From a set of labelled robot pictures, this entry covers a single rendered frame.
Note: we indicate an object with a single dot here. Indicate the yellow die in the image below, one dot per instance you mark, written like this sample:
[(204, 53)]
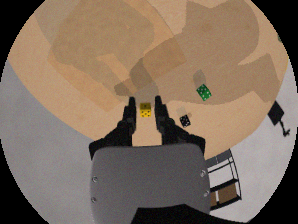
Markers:
[(145, 109)]

